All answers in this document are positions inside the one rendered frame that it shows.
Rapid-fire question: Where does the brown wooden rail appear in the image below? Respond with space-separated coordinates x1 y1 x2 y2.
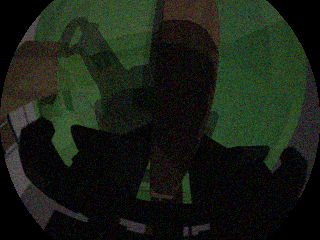
149 0 220 201

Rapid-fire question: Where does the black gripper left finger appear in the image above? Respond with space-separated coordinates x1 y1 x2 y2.
71 123 152 197

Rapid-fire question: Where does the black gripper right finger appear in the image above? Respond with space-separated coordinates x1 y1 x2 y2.
188 135 271 204

